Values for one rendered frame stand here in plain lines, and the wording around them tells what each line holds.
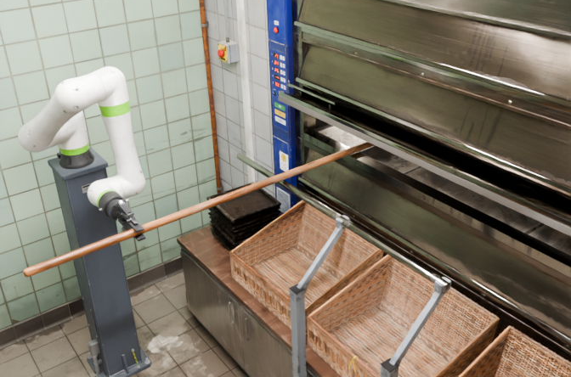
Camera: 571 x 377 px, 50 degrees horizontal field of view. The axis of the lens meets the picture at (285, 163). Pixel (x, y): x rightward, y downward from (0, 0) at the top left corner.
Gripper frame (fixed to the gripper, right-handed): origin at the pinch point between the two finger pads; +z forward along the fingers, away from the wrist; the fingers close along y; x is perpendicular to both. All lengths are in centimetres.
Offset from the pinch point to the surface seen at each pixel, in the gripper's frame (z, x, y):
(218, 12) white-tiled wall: -107, -101, -44
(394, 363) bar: 86, -44, 24
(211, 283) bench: -40, -47, 71
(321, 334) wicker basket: 41, -52, 49
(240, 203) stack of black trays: -51, -73, 40
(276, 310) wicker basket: 10, -52, 58
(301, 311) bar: 39, -43, 34
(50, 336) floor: -112, 21, 120
